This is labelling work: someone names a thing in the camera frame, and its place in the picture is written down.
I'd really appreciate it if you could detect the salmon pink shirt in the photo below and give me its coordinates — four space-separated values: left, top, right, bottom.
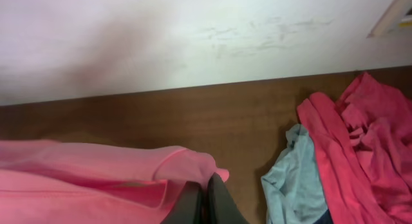
1 140 229 224

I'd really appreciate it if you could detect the grey shirt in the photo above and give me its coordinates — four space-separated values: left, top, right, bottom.
261 124 329 224

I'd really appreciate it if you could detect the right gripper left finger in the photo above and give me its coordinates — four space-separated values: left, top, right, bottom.
161 182 203 224

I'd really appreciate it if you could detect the white wall fixture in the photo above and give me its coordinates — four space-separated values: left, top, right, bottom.
368 0 411 38

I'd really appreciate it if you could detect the red shirt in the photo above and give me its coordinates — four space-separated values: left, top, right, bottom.
297 73 411 223

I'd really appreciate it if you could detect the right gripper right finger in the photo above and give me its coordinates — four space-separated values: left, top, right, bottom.
207 173 248 224

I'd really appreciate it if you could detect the navy blue garment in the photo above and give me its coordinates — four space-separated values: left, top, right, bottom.
313 210 333 224

